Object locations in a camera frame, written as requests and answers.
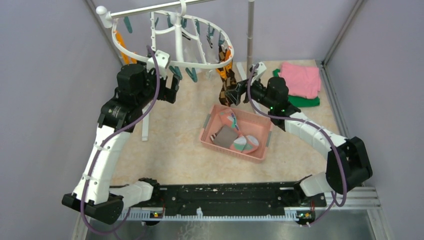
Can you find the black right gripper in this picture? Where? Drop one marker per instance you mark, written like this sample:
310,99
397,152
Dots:
235,94

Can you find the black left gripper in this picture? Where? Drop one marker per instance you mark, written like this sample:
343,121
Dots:
167,94

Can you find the brown argyle sock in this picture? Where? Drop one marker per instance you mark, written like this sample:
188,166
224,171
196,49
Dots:
229,82
224,54

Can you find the pink striped sock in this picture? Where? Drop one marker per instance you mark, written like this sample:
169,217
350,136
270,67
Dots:
243,143

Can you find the grey sock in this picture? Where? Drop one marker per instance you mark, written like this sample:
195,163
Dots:
225,137

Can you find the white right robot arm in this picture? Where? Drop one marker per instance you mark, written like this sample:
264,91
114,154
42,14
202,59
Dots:
348,164

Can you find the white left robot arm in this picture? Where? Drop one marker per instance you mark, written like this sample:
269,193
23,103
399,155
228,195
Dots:
93,196

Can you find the white oval clip hanger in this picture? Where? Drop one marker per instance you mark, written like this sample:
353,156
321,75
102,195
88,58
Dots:
165,34

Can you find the green folded cloth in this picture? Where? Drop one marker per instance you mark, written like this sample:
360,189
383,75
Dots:
299,101

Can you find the pink plastic basket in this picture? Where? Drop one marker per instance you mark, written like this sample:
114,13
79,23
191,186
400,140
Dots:
252,124

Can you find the pink folded cloth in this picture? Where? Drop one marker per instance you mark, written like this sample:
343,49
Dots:
302,81

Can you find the white sock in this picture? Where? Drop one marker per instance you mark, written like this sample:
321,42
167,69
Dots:
193,52

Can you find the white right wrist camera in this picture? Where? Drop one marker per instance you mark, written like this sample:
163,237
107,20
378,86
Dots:
257,71

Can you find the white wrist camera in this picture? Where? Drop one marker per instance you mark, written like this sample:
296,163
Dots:
257,71
162,60

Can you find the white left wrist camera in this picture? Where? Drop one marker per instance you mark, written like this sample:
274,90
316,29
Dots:
162,60

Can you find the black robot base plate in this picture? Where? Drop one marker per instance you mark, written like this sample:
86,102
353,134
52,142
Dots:
230,199

